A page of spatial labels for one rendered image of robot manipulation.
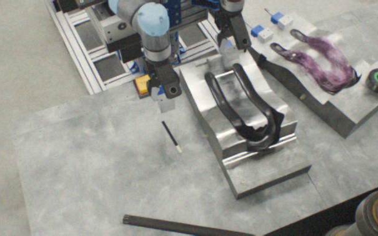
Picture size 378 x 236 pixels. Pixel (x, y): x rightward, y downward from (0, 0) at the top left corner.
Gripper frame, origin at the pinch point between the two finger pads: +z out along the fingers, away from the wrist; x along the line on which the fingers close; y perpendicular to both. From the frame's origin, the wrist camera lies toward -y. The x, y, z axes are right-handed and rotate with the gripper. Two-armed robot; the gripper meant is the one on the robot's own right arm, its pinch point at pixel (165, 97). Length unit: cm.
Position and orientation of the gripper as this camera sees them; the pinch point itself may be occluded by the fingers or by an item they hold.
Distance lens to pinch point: 128.8
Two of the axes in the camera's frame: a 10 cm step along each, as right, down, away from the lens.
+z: 0.1, 5.0, 8.7
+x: -9.3, 3.3, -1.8
